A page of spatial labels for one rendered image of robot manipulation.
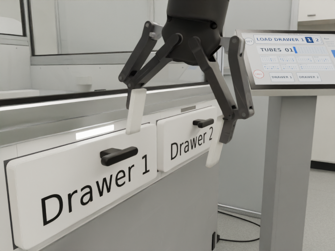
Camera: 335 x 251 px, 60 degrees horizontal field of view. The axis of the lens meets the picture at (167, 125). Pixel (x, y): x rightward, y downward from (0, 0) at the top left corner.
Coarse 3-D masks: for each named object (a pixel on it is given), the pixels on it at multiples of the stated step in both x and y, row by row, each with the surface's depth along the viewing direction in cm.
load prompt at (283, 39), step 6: (258, 36) 121; (264, 36) 121; (270, 36) 121; (276, 36) 122; (282, 36) 122; (288, 36) 122; (294, 36) 123; (300, 36) 123; (306, 36) 123; (312, 36) 124; (318, 36) 124; (258, 42) 119; (264, 42) 119; (270, 42) 119; (276, 42) 120; (282, 42) 120; (288, 42) 120; (294, 42) 121; (300, 42) 121; (306, 42) 121; (312, 42) 122; (318, 42) 122
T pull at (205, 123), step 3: (195, 120) 70; (198, 120) 70; (201, 120) 70; (204, 120) 70; (207, 120) 70; (210, 120) 71; (213, 120) 72; (195, 123) 70; (198, 123) 67; (201, 123) 67; (204, 123) 68; (207, 123) 69; (210, 123) 71; (198, 126) 67; (201, 126) 67; (204, 126) 68
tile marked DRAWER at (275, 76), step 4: (272, 72) 112; (276, 72) 112; (280, 72) 112; (284, 72) 112; (288, 72) 112; (272, 76) 111; (276, 76) 111; (280, 76) 111; (284, 76) 111; (288, 76) 111; (292, 76) 111; (272, 80) 110; (276, 80) 110; (280, 80) 110; (284, 80) 110; (288, 80) 110; (292, 80) 110
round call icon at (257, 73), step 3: (255, 72) 111; (258, 72) 111; (261, 72) 111; (255, 75) 110; (258, 75) 110; (261, 75) 110; (264, 75) 110; (255, 78) 109; (258, 78) 109; (261, 78) 110; (264, 78) 110
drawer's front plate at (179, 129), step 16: (192, 112) 72; (208, 112) 78; (160, 128) 59; (176, 128) 64; (192, 128) 71; (208, 128) 79; (160, 144) 60; (208, 144) 80; (160, 160) 61; (176, 160) 65
